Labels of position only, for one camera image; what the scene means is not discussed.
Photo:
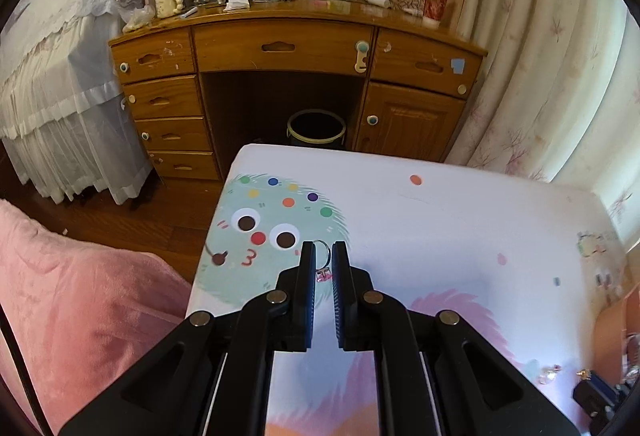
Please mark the white tissue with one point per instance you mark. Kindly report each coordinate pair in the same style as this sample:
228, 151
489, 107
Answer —
236, 3

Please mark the small crystal ornament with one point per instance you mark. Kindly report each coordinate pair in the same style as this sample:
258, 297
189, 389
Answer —
550, 372

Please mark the wooden desk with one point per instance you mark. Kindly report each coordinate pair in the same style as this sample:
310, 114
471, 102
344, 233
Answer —
280, 49

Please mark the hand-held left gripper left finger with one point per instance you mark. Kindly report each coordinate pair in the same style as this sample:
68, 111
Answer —
309, 288

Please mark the floral curtain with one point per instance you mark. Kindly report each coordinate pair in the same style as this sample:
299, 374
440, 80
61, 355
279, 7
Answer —
540, 66

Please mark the red and white cup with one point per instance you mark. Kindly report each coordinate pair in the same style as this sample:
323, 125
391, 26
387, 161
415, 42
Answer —
436, 4

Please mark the drawer safety lock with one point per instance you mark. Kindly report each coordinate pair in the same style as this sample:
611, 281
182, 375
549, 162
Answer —
361, 56

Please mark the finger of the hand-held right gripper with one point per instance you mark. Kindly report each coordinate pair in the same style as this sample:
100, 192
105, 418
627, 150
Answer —
597, 396

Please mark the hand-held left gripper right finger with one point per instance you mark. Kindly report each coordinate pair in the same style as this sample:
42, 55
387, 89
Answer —
340, 288

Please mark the pink blanket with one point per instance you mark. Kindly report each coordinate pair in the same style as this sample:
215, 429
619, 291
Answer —
75, 296

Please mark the white lace cloth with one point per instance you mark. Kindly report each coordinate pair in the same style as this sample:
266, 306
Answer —
60, 66

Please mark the white tube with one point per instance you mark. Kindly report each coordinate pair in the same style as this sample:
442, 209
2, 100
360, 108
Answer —
376, 1

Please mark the cream mug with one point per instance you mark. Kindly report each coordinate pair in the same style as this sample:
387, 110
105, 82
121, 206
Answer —
167, 6

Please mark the dark trash bin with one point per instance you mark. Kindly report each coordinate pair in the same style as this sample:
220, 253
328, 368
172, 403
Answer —
315, 129

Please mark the white plastic bag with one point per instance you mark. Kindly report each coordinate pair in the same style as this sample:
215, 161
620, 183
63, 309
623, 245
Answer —
137, 19

